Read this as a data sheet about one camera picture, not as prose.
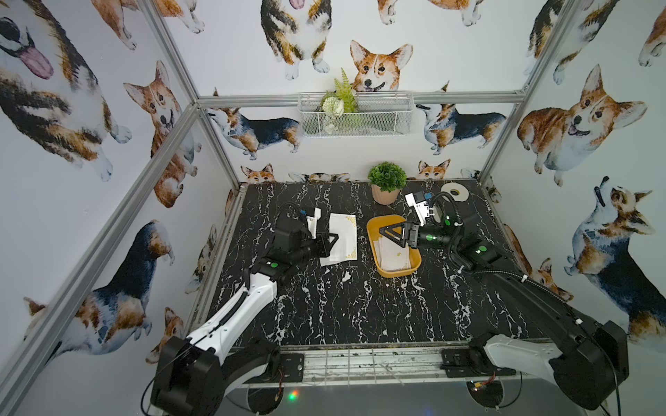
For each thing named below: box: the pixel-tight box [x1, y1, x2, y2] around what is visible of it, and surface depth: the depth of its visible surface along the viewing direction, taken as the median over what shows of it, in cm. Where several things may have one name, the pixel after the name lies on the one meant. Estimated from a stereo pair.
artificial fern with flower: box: [319, 67, 359, 135], surface depth 84 cm
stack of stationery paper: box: [372, 235, 412, 272], surface depth 96 cm
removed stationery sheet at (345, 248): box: [319, 213, 358, 267], surface depth 83 cm
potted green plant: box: [367, 161, 408, 206], surface depth 103 cm
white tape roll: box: [440, 182, 470, 202], surface depth 120 cm
